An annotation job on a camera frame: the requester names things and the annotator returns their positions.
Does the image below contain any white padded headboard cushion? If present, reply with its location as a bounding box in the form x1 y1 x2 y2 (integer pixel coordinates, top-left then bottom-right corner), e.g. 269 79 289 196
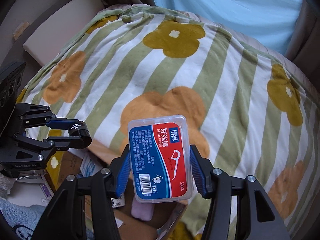
23 0 104 66

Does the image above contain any white blue carton box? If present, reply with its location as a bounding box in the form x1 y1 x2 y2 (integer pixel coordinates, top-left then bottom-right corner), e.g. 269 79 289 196
80 152 103 177

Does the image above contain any light blue window sheet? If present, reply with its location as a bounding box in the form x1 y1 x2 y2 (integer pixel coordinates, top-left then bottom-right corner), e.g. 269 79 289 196
154 0 303 54

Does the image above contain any dental floss plastic case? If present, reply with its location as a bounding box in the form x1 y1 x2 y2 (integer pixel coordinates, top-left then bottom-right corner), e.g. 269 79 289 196
127 115 194 203

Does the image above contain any brown right curtain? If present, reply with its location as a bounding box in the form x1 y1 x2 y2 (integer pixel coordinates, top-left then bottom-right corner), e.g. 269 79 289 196
285 0 320 89

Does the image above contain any flower striped fleece blanket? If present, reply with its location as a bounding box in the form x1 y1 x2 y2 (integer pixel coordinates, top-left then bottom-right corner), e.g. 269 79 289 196
18 5 319 237

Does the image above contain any open cardboard box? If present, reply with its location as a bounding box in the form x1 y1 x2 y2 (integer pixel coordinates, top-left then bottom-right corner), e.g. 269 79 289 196
47 140 185 239

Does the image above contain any pink towel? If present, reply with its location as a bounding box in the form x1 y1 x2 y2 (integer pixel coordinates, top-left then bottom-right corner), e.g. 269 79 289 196
131 198 155 221

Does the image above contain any black round jar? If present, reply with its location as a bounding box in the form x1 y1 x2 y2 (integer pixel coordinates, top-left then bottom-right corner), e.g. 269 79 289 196
68 121 91 140

